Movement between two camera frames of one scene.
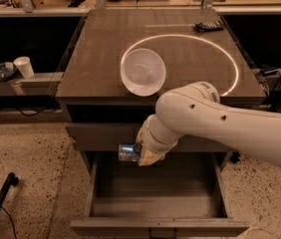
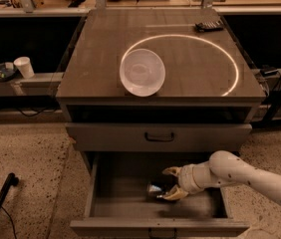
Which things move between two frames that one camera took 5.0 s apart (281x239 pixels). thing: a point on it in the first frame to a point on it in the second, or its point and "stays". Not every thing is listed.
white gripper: [150, 139] to [185, 179]
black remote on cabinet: [204, 26] stays
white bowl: [142, 72] stays
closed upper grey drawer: [107, 136] stays
